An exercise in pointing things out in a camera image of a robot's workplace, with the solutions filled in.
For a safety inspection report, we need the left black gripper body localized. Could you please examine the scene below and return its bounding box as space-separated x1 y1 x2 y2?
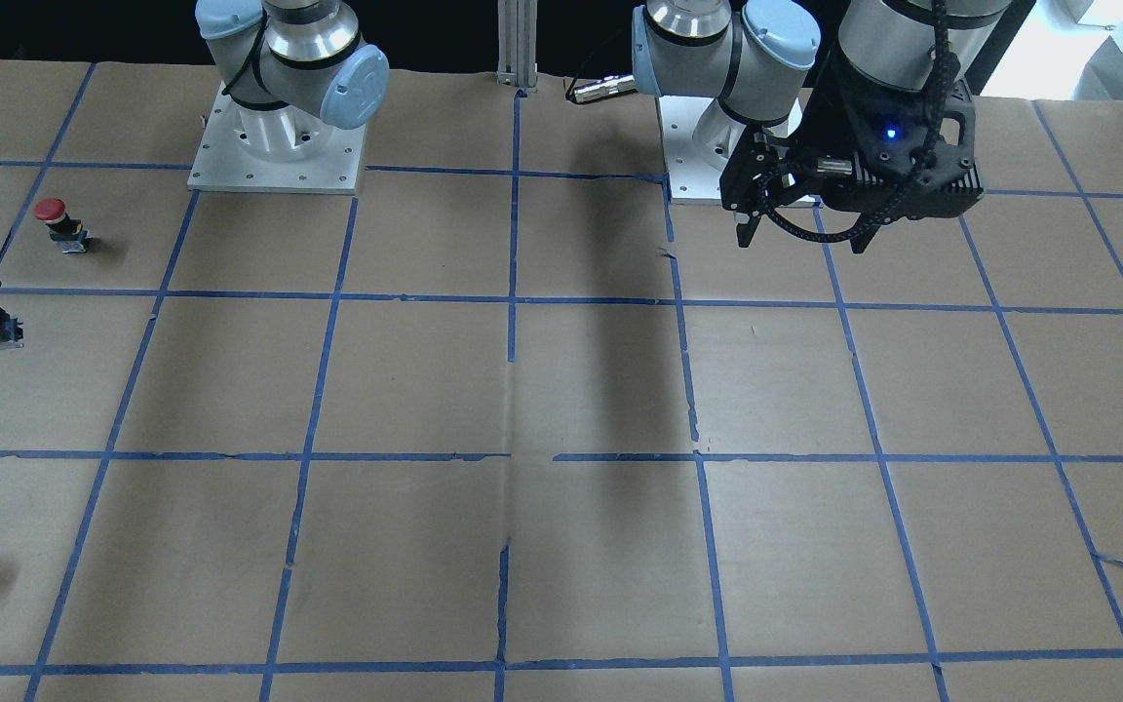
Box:
798 53 982 216

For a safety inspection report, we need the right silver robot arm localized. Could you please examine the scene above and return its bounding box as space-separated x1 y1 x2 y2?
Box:
0 1 389 334

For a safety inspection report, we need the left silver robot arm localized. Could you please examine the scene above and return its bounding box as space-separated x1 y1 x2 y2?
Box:
632 1 1008 254

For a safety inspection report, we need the red push button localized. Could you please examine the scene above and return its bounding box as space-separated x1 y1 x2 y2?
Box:
31 197 90 254

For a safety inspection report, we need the silver connector plug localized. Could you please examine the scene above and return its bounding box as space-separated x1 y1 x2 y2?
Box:
564 74 638 104

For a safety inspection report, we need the brown paper table cover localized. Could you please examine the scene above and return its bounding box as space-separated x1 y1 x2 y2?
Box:
0 72 1123 701

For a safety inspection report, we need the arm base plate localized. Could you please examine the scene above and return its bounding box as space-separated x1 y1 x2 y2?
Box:
188 85 368 197
658 95 745 206

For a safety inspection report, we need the aluminium frame post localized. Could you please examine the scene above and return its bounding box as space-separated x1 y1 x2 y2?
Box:
495 0 538 92

